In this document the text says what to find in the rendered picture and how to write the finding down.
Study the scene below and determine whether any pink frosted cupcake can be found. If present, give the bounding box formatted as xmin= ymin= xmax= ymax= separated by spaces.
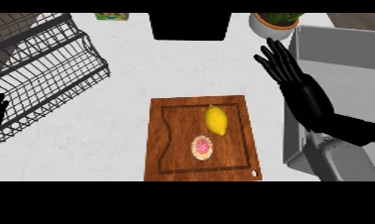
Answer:
xmin=189 ymin=135 xmax=215 ymax=162

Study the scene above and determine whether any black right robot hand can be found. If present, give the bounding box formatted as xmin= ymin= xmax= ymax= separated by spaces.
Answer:
xmin=252 ymin=38 xmax=375 ymax=148

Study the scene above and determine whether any green printed box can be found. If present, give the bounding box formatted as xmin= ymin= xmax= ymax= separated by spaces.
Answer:
xmin=93 ymin=13 xmax=130 ymax=22

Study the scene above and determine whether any white potted green plant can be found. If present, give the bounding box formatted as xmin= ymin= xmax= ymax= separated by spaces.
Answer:
xmin=248 ymin=13 xmax=305 ymax=42

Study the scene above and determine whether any brown wooden cutting board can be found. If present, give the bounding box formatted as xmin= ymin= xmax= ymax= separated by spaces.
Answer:
xmin=141 ymin=94 xmax=264 ymax=182

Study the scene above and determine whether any black appliance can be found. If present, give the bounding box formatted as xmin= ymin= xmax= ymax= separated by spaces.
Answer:
xmin=146 ymin=13 xmax=233 ymax=42

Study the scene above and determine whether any yellow lemon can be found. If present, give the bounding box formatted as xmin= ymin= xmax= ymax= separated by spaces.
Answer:
xmin=203 ymin=104 xmax=230 ymax=137

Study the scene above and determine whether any black wire dish rack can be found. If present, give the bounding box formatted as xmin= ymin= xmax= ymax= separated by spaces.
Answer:
xmin=0 ymin=13 xmax=110 ymax=143

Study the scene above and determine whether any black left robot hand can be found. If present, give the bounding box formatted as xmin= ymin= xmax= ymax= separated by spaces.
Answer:
xmin=0 ymin=93 xmax=10 ymax=127

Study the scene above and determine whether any grey open box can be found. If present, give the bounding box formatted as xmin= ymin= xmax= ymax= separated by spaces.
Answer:
xmin=280 ymin=24 xmax=375 ymax=177

